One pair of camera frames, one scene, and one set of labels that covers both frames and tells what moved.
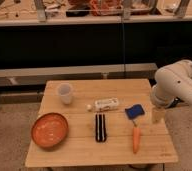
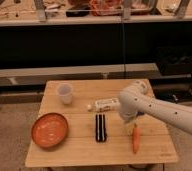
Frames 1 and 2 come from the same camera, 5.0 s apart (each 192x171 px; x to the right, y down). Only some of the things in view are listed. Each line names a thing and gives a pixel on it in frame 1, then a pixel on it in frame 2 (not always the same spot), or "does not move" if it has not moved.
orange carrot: (136, 137) does not move
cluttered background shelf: (79, 12) does not move
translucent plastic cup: (65, 92) does not move
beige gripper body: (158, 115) -> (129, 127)
